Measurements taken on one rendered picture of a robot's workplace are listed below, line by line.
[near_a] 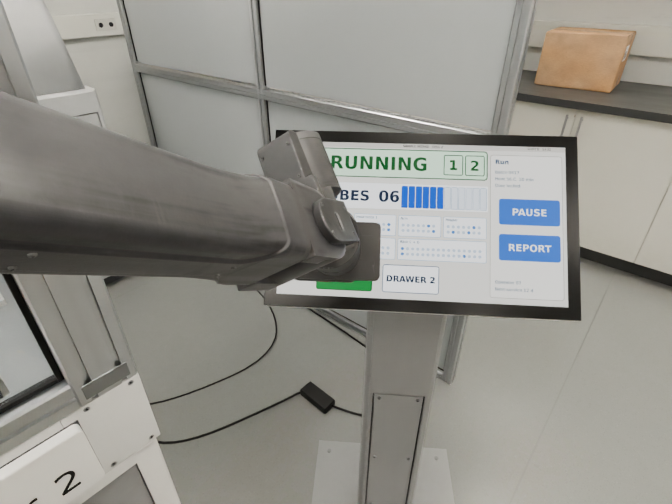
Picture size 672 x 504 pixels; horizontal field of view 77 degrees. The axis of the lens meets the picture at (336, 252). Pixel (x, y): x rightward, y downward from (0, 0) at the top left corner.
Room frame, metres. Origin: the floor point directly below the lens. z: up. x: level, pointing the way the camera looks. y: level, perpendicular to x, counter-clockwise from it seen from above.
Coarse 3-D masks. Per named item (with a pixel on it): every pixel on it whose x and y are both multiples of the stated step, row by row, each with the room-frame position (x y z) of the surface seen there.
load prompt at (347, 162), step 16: (336, 160) 0.71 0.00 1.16; (352, 160) 0.71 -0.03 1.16; (368, 160) 0.70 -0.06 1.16; (384, 160) 0.70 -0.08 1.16; (400, 160) 0.70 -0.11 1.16; (416, 160) 0.70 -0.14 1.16; (432, 160) 0.70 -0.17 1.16; (448, 160) 0.70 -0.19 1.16; (464, 160) 0.70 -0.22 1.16; (480, 160) 0.69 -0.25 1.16; (352, 176) 0.69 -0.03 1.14; (368, 176) 0.69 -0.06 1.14; (384, 176) 0.68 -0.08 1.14; (400, 176) 0.68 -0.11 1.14; (416, 176) 0.68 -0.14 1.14; (432, 176) 0.68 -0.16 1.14; (448, 176) 0.68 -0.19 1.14; (464, 176) 0.68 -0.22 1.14; (480, 176) 0.68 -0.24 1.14
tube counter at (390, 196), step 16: (384, 192) 0.67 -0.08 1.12; (400, 192) 0.66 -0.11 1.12; (416, 192) 0.66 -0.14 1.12; (432, 192) 0.66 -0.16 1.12; (448, 192) 0.66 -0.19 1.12; (464, 192) 0.66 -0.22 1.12; (480, 192) 0.66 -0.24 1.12; (384, 208) 0.65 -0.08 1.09; (400, 208) 0.65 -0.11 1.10; (416, 208) 0.65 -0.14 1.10; (432, 208) 0.64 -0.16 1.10; (448, 208) 0.64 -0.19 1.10; (464, 208) 0.64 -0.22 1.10; (480, 208) 0.64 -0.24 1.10
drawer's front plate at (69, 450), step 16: (64, 432) 0.34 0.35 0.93; (80, 432) 0.34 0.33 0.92; (48, 448) 0.32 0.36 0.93; (64, 448) 0.32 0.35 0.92; (80, 448) 0.33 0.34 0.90; (16, 464) 0.29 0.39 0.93; (32, 464) 0.30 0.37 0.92; (48, 464) 0.31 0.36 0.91; (64, 464) 0.32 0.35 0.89; (80, 464) 0.33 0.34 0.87; (96, 464) 0.34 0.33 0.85; (0, 480) 0.28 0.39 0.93; (16, 480) 0.28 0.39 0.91; (32, 480) 0.29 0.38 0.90; (48, 480) 0.30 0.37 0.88; (64, 480) 0.31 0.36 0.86; (80, 480) 0.32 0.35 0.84; (96, 480) 0.33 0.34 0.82; (0, 496) 0.27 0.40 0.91; (16, 496) 0.28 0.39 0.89; (32, 496) 0.29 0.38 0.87; (48, 496) 0.29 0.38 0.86; (64, 496) 0.30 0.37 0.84
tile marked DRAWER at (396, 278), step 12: (384, 264) 0.59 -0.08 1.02; (396, 264) 0.59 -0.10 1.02; (384, 276) 0.57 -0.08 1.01; (396, 276) 0.57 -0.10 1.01; (408, 276) 0.57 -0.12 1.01; (420, 276) 0.57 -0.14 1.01; (432, 276) 0.57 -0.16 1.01; (384, 288) 0.56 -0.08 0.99; (396, 288) 0.56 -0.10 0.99; (408, 288) 0.56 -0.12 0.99; (420, 288) 0.56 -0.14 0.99; (432, 288) 0.56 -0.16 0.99
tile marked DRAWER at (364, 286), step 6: (318, 282) 0.57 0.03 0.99; (324, 282) 0.57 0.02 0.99; (330, 282) 0.57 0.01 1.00; (336, 282) 0.57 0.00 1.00; (342, 282) 0.57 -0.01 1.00; (348, 282) 0.57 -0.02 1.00; (354, 282) 0.57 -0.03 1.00; (360, 282) 0.57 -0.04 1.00; (366, 282) 0.57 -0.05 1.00; (372, 282) 0.57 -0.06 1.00; (318, 288) 0.57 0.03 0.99; (324, 288) 0.57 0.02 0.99; (330, 288) 0.57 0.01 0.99; (336, 288) 0.56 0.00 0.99; (342, 288) 0.56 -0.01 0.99; (348, 288) 0.56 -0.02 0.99; (354, 288) 0.56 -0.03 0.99; (360, 288) 0.56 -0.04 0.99; (366, 288) 0.56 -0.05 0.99
